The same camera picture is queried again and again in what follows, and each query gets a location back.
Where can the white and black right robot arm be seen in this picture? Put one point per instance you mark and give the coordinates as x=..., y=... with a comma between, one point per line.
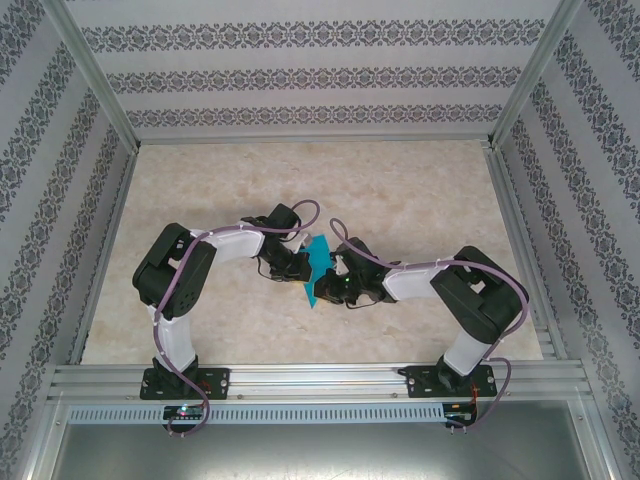
x=410, y=282

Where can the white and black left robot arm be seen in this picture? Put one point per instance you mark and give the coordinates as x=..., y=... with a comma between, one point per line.
x=235, y=242

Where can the grey metal sheet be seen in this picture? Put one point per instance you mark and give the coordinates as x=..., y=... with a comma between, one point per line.
x=320, y=455

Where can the aluminium mounting rail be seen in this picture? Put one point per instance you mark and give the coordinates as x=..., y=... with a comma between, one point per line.
x=315, y=380

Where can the aluminium frame crossbar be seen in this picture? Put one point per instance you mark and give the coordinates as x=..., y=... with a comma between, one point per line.
x=315, y=137

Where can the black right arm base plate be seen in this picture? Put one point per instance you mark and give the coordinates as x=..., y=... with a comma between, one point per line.
x=420, y=382

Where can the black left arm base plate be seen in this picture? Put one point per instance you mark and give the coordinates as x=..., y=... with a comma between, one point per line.
x=217, y=382

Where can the aluminium side rail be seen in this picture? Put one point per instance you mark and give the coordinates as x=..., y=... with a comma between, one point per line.
x=515, y=225
x=107, y=250

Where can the aluminium frame post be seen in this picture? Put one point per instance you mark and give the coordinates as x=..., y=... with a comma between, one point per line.
x=92, y=70
x=533, y=70

